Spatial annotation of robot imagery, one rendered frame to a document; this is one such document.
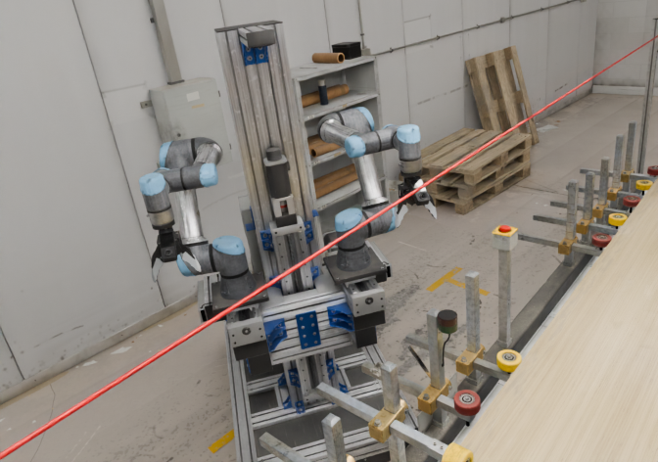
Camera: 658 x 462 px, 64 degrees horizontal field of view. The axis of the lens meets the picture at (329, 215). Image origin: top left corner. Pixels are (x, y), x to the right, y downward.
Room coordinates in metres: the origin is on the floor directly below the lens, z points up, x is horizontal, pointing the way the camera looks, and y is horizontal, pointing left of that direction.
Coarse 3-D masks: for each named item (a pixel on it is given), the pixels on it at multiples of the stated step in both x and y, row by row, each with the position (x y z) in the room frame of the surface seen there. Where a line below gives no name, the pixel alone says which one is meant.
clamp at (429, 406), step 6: (450, 384) 1.39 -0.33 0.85; (426, 390) 1.36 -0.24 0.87; (432, 390) 1.36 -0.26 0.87; (438, 390) 1.35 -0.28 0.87; (444, 390) 1.36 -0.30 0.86; (450, 390) 1.38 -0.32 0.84; (420, 396) 1.33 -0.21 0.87; (432, 396) 1.33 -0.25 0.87; (438, 396) 1.33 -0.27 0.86; (420, 402) 1.32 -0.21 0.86; (426, 402) 1.31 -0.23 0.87; (432, 402) 1.30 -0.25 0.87; (420, 408) 1.32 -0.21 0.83; (426, 408) 1.31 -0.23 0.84; (432, 408) 1.30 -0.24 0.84
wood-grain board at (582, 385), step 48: (624, 240) 2.09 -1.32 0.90; (576, 288) 1.77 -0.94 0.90; (624, 288) 1.73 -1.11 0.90; (576, 336) 1.48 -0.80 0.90; (624, 336) 1.45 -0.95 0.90; (528, 384) 1.29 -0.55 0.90; (576, 384) 1.26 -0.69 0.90; (624, 384) 1.23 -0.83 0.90; (480, 432) 1.13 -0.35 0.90; (528, 432) 1.11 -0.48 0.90; (576, 432) 1.08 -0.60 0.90; (624, 432) 1.06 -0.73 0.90
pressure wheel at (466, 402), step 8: (464, 392) 1.29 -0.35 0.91; (472, 392) 1.28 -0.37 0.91; (456, 400) 1.26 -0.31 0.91; (464, 400) 1.26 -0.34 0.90; (472, 400) 1.25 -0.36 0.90; (480, 400) 1.25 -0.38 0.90; (456, 408) 1.25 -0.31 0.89; (464, 408) 1.22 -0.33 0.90; (472, 408) 1.22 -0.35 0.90; (480, 408) 1.24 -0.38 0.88
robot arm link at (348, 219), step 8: (352, 208) 2.02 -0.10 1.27; (336, 216) 1.99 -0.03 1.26; (344, 216) 1.97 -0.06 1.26; (352, 216) 1.95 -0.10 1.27; (360, 216) 1.96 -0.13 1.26; (336, 224) 1.96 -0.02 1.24; (344, 224) 1.93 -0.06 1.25; (352, 224) 1.93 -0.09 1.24; (368, 224) 1.95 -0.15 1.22; (336, 232) 1.97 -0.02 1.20; (344, 232) 1.93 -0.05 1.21; (360, 232) 1.94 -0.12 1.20; (368, 232) 1.95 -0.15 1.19; (344, 240) 1.93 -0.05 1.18; (352, 240) 1.93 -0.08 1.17; (360, 240) 1.94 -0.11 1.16; (344, 248) 1.94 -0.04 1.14; (352, 248) 1.93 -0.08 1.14
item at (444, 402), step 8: (368, 368) 1.52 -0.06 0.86; (376, 376) 1.49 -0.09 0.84; (400, 384) 1.42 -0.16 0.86; (408, 384) 1.41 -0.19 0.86; (416, 384) 1.40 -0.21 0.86; (408, 392) 1.40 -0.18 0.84; (416, 392) 1.37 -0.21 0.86; (440, 400) 1.31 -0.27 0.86; (448, 400) 1.31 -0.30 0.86; (448, 408) 1.29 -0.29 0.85; (464, 416) 1.25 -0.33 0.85; (472, 416) 1.24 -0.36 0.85
